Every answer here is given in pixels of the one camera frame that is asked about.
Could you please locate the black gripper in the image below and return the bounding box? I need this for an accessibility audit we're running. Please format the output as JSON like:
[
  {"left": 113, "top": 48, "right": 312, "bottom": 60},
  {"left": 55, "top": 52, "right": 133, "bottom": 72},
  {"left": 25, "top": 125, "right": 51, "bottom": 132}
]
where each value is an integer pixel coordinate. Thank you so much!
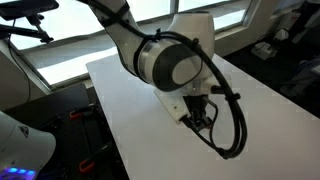
[{"left": 184, "top": 94, "right": 215, "bottom": 133}]

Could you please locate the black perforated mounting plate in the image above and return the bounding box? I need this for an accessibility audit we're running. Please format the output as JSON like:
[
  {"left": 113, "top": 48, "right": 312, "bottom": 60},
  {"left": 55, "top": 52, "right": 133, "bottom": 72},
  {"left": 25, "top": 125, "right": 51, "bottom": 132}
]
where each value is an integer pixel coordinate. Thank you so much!
[{"left": 6, "top": 83, "right": 129, "bottom": 180}]

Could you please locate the black tripod stand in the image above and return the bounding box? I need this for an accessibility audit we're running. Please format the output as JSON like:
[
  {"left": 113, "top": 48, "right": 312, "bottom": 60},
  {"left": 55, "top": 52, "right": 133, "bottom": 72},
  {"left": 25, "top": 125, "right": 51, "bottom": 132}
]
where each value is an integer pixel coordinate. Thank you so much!
[{"left": 0, "top": 0, "right": 60, "bottom": 45}]

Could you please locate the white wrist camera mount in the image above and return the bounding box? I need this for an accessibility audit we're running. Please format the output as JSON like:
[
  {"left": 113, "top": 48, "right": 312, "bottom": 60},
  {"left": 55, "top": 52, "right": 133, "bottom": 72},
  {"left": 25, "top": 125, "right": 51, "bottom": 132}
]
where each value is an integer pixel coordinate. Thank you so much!
[{"left": 153, "top": 88, "right": 194, "bottom": 126}]

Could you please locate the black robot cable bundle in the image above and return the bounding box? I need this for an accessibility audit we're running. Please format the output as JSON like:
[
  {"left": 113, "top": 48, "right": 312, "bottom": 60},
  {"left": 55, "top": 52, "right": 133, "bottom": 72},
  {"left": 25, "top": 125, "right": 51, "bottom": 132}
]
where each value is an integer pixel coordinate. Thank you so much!
[{"left": 87, "top": 0, "right": 249, "bottom": 161}]

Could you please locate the black clamp with orange handle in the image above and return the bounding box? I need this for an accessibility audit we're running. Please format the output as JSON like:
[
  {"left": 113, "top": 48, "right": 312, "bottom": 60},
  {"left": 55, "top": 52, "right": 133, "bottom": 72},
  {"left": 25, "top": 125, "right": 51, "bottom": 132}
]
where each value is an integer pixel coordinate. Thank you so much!
[
  {"left": 68, "top": 105, "right": 97, "bottom": 121},
  {"left": 78, "top": 143, "right": 116, "bottom": 174}
]

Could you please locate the grey window frame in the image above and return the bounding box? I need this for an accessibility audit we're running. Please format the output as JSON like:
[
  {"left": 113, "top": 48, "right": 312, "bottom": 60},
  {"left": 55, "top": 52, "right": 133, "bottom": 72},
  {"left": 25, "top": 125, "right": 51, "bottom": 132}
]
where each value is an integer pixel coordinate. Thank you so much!
[{"left": 9, "top": 0, "right": 266, "bottom": 90}]

